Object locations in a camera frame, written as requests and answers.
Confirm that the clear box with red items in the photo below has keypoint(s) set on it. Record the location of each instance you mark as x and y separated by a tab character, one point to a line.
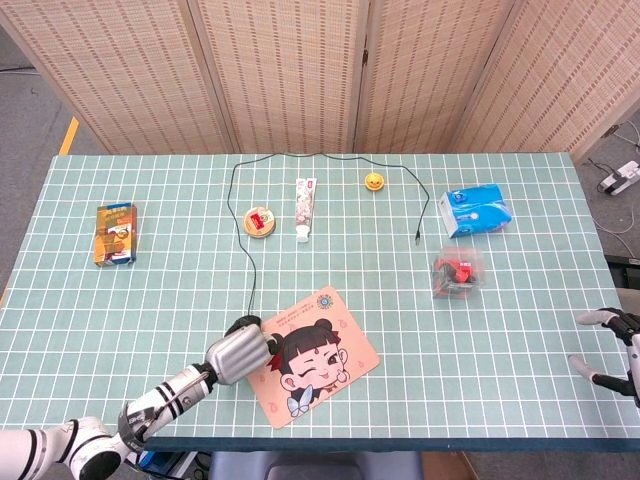
457	272

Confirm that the blue tissue pack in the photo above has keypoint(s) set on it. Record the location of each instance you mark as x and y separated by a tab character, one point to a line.
475	210

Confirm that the white power strip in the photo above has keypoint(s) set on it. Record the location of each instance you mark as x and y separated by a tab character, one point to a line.
622	177

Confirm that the blue grey seat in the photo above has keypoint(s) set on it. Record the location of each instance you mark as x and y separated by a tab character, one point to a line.
300	467

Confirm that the black equipment box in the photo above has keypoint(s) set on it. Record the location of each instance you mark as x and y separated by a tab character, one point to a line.
630	275

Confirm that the yellow duck toy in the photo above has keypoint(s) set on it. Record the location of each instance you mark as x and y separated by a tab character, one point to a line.
374	182

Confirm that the cartoon girl mouse pad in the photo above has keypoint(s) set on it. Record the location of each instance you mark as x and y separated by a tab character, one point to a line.
345	360

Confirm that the round yellow tin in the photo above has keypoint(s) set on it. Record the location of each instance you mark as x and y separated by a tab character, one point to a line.
259	222

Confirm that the woven folding screen panel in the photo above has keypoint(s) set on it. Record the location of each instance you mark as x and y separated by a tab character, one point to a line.
125	75
425	75
290	75
565	75

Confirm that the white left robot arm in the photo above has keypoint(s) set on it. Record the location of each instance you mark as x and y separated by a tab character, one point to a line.
165	395

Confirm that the floral hand cream tube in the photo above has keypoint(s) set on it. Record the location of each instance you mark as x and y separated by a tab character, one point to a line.
305	205

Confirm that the orange and blue snack box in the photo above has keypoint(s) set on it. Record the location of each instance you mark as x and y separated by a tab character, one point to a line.
115	235

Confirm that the green grid tablecloth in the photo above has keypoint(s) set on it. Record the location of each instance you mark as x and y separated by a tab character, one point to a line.
150	310

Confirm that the black computer mouse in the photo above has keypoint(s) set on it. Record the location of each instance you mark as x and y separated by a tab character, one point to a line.
240	322

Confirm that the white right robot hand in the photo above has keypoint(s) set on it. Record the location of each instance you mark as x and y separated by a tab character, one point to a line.
635	360

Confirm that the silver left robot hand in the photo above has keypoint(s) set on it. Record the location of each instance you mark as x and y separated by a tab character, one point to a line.
240	355

